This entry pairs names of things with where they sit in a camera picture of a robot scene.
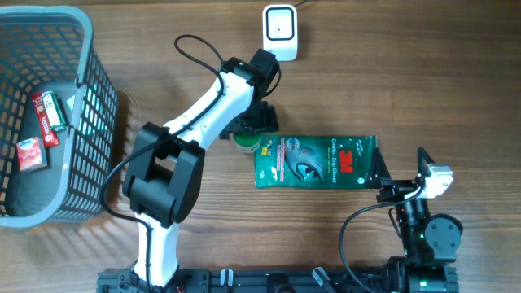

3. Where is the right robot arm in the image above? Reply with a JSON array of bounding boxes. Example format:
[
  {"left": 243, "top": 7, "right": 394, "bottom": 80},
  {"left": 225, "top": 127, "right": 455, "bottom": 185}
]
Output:
[{"left": 366, "top": 147, "right": 463, "bottom": 293}]

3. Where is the red Kleenex tissue pack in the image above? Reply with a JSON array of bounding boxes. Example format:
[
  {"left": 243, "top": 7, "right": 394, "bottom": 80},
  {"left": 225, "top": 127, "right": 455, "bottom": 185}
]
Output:
[{"left": 16, "top": 137, "right": 47, "bottom": 173}]

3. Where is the green lid jar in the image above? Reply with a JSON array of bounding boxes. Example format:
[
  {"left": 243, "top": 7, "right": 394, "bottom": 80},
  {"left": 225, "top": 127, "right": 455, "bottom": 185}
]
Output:
[{"left": 234, "top": 132, "right": 261, "bottom": 154}]

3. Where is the green white small box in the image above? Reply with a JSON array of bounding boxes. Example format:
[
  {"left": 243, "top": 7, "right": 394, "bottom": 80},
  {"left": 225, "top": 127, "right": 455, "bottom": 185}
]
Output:
[{"left": 42, "top": 91, "right": 67, "bottom": 132}]

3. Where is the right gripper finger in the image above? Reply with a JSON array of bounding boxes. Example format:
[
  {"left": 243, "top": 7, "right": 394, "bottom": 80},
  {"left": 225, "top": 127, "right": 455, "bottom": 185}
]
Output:
[
  {"left": 365, "top": 147, "right": 392, "bottom": 189},
  {"left": 417, "top": 146, "right": 435, "bottom": 177}
]

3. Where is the green 3M gloves package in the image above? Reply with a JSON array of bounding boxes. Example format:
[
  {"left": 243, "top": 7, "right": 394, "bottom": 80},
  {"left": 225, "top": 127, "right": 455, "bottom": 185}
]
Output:
[{"left": 255, "top": 135, "right": 378, "bottom": 190}]

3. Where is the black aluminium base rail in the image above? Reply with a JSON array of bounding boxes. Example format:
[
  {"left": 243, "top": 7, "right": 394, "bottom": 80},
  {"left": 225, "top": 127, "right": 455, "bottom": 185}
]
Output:
[{"left": 97, "top": 265, "right": 460, "bottom": 293}]

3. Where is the grey plastic mesh basket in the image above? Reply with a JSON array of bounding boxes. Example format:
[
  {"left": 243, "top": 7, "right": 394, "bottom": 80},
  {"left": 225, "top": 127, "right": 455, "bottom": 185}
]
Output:
[{"left": 1, "top": 6, "right": 118, "bottom": 229}]

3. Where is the white barcode scanner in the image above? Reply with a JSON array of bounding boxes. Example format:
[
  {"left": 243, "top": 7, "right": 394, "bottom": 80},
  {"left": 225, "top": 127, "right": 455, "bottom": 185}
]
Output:
[{"left": 262, "top": 4, "right": 298, "bottom": 62}]

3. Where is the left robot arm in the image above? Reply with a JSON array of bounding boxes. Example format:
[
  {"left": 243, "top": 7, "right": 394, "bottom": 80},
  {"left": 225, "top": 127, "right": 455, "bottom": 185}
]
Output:
[{"left": 123, "top": 49, "right": 280, "bottom": 292}]

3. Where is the red snack stick packet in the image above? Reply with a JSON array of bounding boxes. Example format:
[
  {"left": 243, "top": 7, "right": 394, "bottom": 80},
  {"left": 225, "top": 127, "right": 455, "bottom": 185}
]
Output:
[{"left": 31, "top": 92, "right": 59, "bottom": 148}]

